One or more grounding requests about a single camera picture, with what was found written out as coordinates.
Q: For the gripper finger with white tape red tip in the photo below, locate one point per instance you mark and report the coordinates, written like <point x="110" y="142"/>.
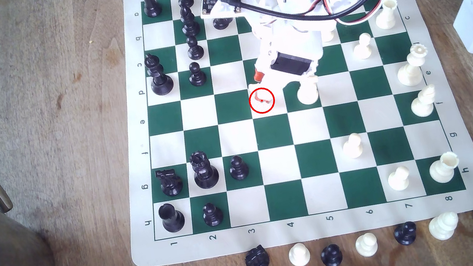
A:
<point x="260" y="72"/>
<point x="276" y="98"/>

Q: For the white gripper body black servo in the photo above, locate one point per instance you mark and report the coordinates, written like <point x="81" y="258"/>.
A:
<point x="291" y="65"/>

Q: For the white chess pawn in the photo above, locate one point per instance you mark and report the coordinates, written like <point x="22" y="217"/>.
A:
<point x="329" y="36"/>
<point x="363" y="46"/>
<point x="398" y="178"/>
<point x="353" y="145"/>
<point x="299" y="254"/>
<point x="366" y="244"/>
<point x="254" y="90"/>

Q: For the white chess knight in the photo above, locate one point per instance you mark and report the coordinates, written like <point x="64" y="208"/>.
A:
<point x="308" y="93"/>

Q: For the green white chess mat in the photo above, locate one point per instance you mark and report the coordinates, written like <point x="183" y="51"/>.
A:
<point x="237" y="137"/>

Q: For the white chess rook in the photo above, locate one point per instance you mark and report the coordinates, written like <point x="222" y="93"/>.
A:
<point x="387" y="14"/>
<point x="443" y="168"/>

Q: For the black chess king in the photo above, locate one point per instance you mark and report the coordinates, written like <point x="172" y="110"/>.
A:
<point x="159" y="76"/>

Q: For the black chess queen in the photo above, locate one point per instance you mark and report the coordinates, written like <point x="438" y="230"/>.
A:
<point x="204" y="171"/>

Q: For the white chess queen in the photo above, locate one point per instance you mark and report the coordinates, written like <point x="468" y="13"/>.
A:
<point x="412" y="67"/>

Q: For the black chess rook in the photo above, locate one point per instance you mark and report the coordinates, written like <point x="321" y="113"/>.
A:
<point x="171" y="217"/>
<point x="150" y="2"/>

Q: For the white chess bishop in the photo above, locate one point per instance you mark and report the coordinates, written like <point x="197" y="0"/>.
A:
<point x="444" y="226"/>
<point x="423" y="101"/>

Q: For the small black chess piece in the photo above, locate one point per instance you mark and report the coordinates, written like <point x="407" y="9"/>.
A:
<point x="405" y="233"/>

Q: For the black pawn b2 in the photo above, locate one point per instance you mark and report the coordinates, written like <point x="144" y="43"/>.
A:
<point x="189" y="21"/>

